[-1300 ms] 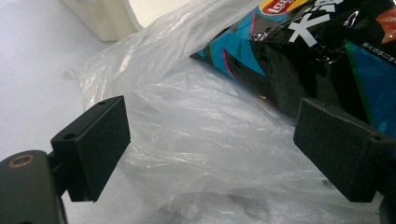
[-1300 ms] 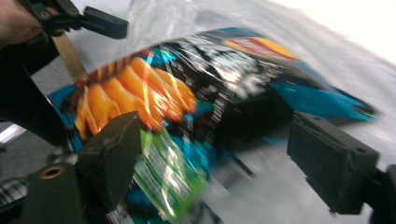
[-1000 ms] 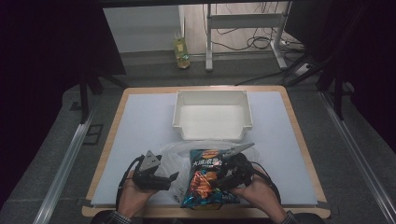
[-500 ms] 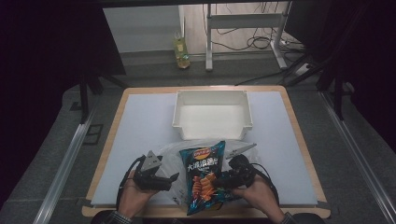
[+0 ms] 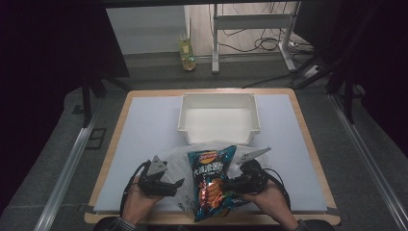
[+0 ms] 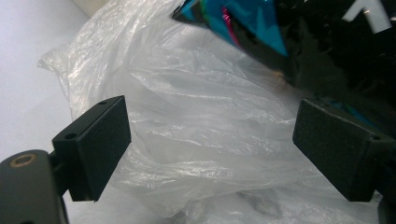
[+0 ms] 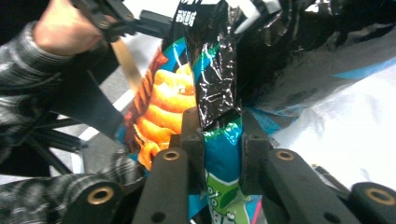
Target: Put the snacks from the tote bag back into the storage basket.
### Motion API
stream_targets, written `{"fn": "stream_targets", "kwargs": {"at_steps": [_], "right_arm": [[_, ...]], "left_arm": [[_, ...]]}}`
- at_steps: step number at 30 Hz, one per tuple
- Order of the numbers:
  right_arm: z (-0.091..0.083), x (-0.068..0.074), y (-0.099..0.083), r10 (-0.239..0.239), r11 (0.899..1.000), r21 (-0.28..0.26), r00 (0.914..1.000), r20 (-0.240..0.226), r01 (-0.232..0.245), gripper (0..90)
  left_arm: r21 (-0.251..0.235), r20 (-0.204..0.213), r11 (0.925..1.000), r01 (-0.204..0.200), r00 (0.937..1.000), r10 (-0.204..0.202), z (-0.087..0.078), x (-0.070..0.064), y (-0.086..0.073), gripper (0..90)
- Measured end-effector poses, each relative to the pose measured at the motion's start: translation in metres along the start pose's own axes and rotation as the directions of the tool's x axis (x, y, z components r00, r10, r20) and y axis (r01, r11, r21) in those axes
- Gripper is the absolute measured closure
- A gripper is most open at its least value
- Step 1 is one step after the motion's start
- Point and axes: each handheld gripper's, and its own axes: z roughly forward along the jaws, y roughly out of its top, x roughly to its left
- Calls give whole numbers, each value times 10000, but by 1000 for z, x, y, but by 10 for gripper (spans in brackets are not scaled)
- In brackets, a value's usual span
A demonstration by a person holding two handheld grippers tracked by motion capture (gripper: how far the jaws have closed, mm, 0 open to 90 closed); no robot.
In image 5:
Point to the white plastic bin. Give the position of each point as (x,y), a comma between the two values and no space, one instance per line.
(219,123)

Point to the black metal stand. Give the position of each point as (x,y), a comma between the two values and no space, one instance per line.
(348,93)
(86,96)

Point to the aluminium floor rail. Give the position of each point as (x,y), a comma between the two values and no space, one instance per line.
(369,160)
(65,174)

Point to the white desk frame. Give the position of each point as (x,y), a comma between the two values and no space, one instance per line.
(253,21)

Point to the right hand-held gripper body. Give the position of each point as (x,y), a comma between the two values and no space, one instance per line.
(255,179)

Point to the white power strip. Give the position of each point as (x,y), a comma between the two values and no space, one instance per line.
(311,71)

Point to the clear smiley plastic bag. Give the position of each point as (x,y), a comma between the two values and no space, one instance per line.
(178,166)

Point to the wooden table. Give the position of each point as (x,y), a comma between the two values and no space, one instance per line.
(205,91)

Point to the dark blue chips packet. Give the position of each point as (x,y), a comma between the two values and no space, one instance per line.
(208,179)

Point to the dark curtain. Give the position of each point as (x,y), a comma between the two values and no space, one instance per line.
(48,64)
(378,64)

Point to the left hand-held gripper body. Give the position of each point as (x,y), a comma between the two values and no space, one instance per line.
(150,184)

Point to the person's left hand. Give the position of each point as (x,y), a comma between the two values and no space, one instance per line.
(136,205)

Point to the yellow green bottle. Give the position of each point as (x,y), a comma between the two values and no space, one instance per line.
(187,53)

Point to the person's right hand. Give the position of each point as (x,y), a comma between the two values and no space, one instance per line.
(272,202)

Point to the white table mat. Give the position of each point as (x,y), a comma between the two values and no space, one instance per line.
(150,128)

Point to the black mat corner clip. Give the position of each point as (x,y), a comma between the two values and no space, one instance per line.
(86,209)
(333,211)

